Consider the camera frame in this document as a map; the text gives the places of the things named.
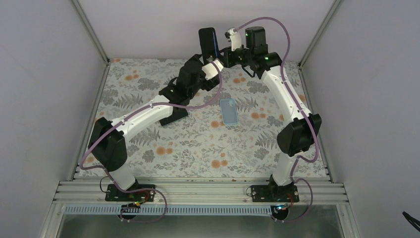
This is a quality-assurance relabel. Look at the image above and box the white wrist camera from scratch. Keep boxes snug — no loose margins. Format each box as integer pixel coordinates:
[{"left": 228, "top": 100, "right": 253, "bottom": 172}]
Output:
[
  {"left": 225, "top": 27, "right": 242, "bottom": 52},
  {"left": 202, "top": 59, "right": 224, "bottom": 80}
]

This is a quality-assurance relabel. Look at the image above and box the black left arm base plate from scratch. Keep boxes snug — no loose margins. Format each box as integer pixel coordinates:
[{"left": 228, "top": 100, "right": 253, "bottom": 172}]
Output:
[{"left": 105, "top": 184, "right": 156, "bottom": 202}]

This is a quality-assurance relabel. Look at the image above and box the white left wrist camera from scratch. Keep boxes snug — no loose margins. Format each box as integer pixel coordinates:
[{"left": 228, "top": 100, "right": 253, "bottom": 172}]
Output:
[{"left": 202, "top": 59, "right": 224, "bottom": 80}]

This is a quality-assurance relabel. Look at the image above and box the black object at right edge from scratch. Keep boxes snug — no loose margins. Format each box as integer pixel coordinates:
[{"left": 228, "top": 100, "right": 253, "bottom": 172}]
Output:
[{"left": 402, "top": 211, "right": 420, "bottom": 232}]

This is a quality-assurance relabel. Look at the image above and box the white slotted cable duct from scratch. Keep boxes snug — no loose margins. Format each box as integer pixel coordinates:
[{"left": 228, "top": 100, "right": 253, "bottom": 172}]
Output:
[{"left": 63, "top": 204, "right": 272, "bottom": 216}]

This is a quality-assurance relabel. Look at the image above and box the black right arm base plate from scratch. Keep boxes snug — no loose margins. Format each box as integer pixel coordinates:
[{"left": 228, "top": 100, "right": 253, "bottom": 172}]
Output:
[{"left": 250, "top": 184, "right": 300, "bottom": 203}]

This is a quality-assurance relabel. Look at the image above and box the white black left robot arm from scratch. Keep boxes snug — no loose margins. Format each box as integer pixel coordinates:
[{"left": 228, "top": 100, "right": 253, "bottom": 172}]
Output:
[{"left": 82, "top": 55, "right": 224, "bottom": 201}]

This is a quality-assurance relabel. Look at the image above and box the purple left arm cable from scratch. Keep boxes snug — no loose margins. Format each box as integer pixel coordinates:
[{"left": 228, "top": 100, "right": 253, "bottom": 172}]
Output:
[{"left": 79, "top": 59, "right": 224, "bottom": 224}]

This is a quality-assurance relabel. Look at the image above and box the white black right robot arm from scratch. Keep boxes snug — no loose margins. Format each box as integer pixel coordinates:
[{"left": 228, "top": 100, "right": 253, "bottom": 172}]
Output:
[{"left": 221, "top": 26, "right": 322, "bottom": 202}]

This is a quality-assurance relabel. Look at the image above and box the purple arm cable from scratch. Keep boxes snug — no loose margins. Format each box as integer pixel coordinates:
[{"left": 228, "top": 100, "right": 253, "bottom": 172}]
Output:
[
  {"left": 79, "top": 59, "right": 224, "bottom": 224},
  {"left": 234, "top": 17, "right": 320, "bottom": 224}
]

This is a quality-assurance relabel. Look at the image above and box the floral patterned table mat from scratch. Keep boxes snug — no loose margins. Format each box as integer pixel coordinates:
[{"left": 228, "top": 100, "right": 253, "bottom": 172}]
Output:
[{"left": 75, "top": 58, "right": 329, "bottom": 179}]

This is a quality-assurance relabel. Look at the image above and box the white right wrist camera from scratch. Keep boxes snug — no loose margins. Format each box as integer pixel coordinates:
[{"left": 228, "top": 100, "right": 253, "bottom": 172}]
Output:
[{"left": 225, "top": 27, "right": 242, "bottom": 52}]

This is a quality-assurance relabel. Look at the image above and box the black smartphone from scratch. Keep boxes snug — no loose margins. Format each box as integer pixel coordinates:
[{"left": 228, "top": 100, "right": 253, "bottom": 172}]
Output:
[{"left": 198, "top": 27, "right": 219, "bottom": 65}]

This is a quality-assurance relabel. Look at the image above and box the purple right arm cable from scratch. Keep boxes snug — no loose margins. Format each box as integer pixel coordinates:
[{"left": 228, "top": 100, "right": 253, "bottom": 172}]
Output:
[{"left": 234, "top": 17, "right": 320, "bottom": 224}]

